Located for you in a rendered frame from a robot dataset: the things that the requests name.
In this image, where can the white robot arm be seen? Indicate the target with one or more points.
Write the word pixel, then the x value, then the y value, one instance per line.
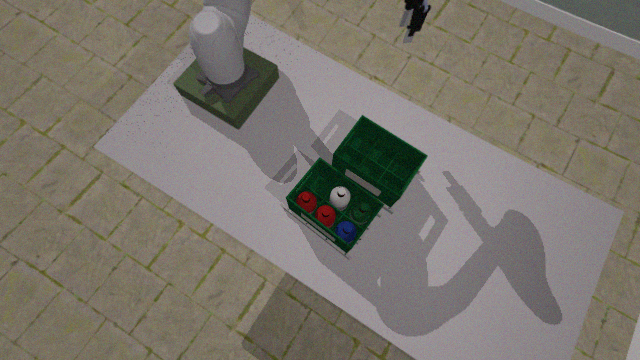
pixel 218 47

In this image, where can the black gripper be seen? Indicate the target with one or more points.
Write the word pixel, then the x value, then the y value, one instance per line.
pixel 418 13

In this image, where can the green bottle crate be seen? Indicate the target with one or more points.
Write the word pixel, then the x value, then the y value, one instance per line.
pixel 355 147
pixel 322 180

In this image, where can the blue bottle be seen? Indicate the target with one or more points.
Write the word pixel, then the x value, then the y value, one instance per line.
pixel 346 230

